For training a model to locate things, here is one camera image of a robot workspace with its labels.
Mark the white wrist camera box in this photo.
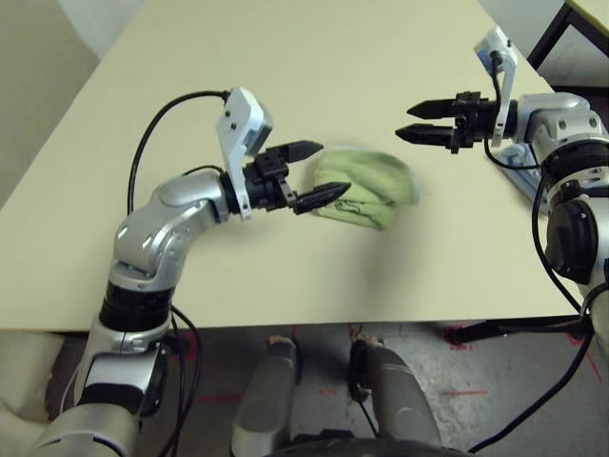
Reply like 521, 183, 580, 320
214, 86, 276, 221
474, 26, 520, 149

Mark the dark robot waist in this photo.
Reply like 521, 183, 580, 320
270, 430, 477, 457

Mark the grey robot leg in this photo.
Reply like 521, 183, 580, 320
231, 335, 299, 457
349, 335, 442, 448

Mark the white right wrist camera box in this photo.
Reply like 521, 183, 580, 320
474, 26, 520, 149

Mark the black table foot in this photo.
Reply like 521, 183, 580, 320
446, 316, 591, 347

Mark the folded light blue towel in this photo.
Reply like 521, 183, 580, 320
494, 145, 548, 204

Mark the grey left robot leg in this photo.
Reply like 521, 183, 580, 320
231, 335, 299, 457

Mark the side table black frame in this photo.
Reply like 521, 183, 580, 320
527, 0, 609, 89

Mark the green terry towel white trim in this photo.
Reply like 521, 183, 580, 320
306, 147, 420, 233

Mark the thin black leg cable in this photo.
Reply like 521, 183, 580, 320
349, 337, 380, 434

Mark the grey right robot leg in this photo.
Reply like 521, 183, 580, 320
349, 335, 442, 448

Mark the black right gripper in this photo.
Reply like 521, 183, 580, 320
394, 89, 501, 154

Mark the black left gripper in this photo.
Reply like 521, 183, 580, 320
242, 139, 353, 216

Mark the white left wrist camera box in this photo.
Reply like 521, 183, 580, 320
214, 86, 276, 221

